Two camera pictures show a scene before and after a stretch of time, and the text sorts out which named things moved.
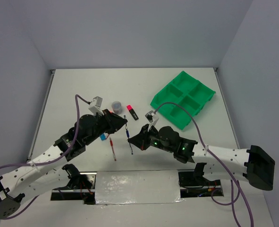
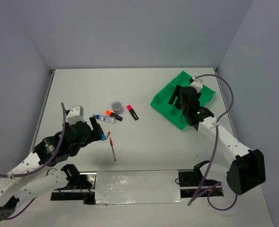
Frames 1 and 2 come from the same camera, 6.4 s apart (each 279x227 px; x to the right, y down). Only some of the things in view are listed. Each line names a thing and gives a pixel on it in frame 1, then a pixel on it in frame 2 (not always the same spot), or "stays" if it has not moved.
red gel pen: (112, 146) stays
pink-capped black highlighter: (132, 111) stays
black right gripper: (140, 140) → (176, 93)
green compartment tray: (184, 90) stays
